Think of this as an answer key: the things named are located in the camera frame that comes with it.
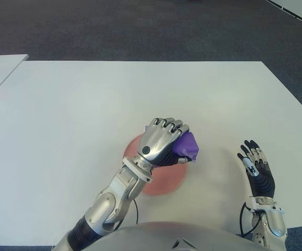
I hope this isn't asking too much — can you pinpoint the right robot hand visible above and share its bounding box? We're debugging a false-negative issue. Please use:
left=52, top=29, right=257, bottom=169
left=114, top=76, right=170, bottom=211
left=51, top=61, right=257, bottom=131
left=236, top=139, right=276, bottom=198

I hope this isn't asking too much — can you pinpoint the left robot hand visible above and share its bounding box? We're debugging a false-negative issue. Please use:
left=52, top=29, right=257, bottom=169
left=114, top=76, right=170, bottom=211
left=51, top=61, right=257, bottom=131
left=137, top=117, right=191, bottom=168

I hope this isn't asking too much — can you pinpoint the purple tissue paper pack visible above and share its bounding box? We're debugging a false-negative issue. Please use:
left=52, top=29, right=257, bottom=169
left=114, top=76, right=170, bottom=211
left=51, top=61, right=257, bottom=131
left=144, top=125, right=200, bottom=164

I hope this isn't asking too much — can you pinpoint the pink round plate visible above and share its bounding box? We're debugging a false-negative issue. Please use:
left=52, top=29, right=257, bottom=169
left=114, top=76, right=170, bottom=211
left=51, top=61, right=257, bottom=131
left=123, top=134, right=188, bottom=196

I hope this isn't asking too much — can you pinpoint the grey robot torso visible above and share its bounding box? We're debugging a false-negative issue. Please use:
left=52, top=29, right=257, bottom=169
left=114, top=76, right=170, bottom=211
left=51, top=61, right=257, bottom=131
left=53, top=221, right=272, bottom=251

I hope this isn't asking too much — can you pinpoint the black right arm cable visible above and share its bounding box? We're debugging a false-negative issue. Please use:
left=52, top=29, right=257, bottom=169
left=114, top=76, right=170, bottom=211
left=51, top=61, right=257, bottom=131
left=239, top=202, right=262, bottom=237

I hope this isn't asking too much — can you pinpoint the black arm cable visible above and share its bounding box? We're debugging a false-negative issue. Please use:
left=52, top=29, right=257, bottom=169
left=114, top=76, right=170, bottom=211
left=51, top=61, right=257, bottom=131
left=116, top=200, right=140, bottom=229
left=239, top=202, right=262, bottom=237

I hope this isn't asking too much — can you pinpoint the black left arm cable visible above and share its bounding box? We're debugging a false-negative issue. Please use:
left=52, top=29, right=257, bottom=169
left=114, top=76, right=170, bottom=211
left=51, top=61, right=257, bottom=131
left=116, top=200, right=140, bottom=229

